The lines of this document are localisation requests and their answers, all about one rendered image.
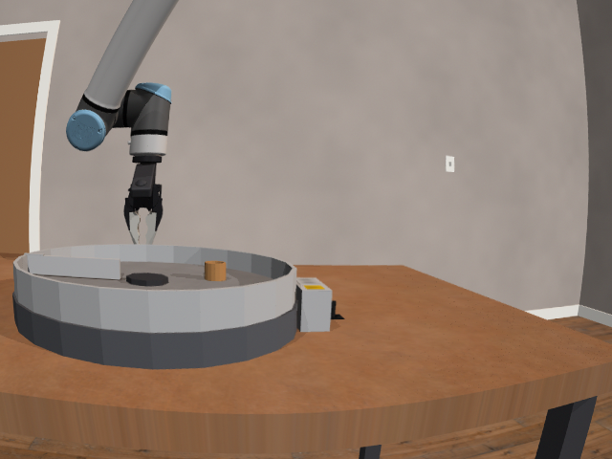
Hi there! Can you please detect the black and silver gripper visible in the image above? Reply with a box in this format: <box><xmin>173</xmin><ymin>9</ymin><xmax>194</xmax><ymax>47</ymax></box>
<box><xmin>124</xmin><ymin>156</ymin><xmax>163</xmax><ymax>245</ymax></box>

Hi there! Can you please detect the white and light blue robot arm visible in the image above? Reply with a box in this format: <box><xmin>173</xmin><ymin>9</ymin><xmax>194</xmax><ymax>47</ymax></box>
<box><xmin>66</xmin><ymin>0</ymin><xmax>179</xmax><ymax>198</ymax></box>

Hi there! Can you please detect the bronze bushing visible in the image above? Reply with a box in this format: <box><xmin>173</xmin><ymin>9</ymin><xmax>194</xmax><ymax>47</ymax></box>
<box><xmin>205</xmin><ymin>261</ymin><xmax>226</xmax><ymax>281</ymax></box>

